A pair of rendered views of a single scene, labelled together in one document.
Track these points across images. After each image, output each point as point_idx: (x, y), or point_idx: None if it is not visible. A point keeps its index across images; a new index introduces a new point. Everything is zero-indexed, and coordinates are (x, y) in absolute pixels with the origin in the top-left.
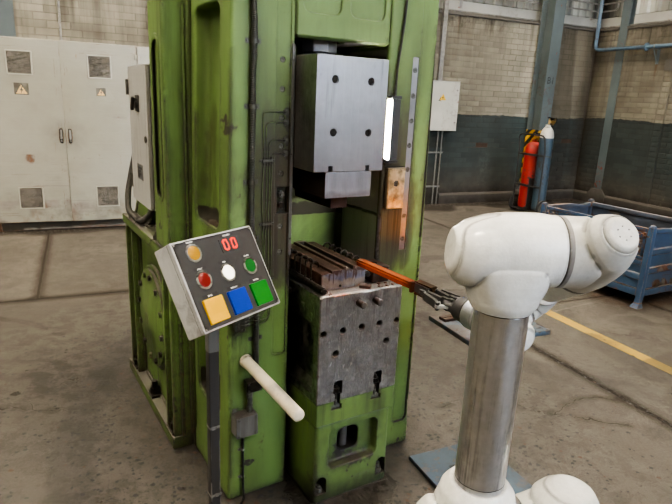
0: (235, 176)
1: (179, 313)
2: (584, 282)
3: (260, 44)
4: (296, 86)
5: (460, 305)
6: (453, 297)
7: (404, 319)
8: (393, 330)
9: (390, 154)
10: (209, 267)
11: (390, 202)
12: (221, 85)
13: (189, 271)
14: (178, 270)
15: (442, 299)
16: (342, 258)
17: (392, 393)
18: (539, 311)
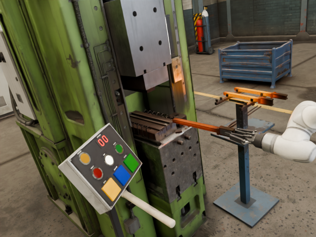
0: (88, 92)
1: (88, 200)
2: None
3: (79, 1)
4: (108, 24)
5: (260, 139)
6: (249, 133)
7: None
8: (197, 148)
9: (170, 51)
10: (97, 162)
11: (176, 78)
12: (60, 35)
13: (86, 172)
14: (79, 175)
15: (243, 137)
16: (159, 118)
17: (202, 179)
18: (312, 132)
